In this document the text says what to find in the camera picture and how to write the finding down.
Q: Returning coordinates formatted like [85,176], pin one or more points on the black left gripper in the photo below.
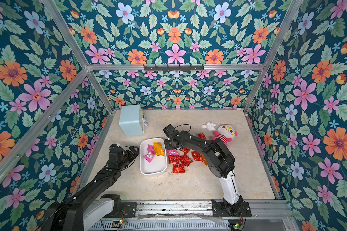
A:
[131,157]

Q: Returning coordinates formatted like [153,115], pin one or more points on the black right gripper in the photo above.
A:
[173,134]

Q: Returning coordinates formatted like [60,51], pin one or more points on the pink tea bag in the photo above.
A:
[150,153]
[172,152]

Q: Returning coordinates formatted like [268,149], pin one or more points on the red foil tea bag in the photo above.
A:
[174,159]
[185,150]
[196,156]
[202,136]
[178,169]
[185,160]

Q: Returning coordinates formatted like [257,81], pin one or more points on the yellow tea bag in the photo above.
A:
[158,148]

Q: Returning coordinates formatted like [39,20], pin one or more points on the white plastic storage box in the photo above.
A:
[158,165]

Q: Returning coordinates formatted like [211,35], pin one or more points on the orange tea bag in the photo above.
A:
[204,160]

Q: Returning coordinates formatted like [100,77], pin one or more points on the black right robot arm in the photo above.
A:
[220,160]

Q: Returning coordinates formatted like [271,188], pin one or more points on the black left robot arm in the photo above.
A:
[89,205]

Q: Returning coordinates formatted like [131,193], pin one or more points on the small white plush bunny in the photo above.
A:
[209,126]

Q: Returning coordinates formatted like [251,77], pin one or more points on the light blue drawer cabinet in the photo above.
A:
[132,120]

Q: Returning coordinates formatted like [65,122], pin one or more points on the pink striped plush doll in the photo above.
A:
[226,133]

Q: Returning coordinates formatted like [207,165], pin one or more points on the black wall hook rail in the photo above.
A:
[173,67]

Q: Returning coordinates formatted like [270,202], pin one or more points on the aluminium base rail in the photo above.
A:
[203,215]

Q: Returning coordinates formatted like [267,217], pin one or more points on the aluminium corner post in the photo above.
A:
[284,27]

